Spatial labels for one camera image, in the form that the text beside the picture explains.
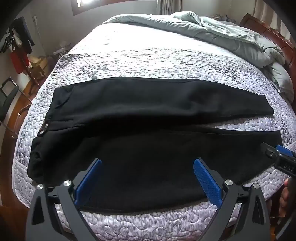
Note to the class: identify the window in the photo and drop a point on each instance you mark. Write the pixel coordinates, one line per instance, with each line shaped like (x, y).
(87, 5)

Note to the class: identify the cardboard box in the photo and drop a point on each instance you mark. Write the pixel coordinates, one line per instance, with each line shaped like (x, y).
(40, 66)

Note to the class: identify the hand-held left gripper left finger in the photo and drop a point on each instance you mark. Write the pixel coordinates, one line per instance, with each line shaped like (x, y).
(89, 183)

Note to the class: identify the grey-green comforter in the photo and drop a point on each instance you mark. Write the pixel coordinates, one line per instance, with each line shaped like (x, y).
(219, 37)

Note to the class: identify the person's right hand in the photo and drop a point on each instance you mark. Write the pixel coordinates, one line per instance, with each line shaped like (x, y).
(285, 197)

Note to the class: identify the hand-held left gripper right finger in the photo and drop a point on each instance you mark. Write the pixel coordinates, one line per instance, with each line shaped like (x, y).
(207, 183)

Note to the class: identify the grey storage basket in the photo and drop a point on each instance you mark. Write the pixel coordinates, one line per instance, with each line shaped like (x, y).
(62, 49)

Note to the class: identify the red hanging garment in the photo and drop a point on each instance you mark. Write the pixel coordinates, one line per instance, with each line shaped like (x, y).
(19, 61)

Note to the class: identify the wooden headboard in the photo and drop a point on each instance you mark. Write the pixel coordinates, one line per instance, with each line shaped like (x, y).
(272, 34)

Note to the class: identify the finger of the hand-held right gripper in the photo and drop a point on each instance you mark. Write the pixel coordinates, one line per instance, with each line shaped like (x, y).
(269, 151)
(285, 151)

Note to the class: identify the black pants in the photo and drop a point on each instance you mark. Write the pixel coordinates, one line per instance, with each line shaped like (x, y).
(138, 115)

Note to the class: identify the dark patterned pillow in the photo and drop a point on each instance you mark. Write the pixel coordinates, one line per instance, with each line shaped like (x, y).
(223, 19)

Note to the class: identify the black office chair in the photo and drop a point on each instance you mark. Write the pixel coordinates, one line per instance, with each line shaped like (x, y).
(8, 99)

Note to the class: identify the curtain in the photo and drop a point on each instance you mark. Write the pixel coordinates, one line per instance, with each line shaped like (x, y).
(170, 5)

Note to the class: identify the grey quilted bedspread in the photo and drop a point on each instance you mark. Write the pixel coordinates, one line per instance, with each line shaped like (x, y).
(161, 62)

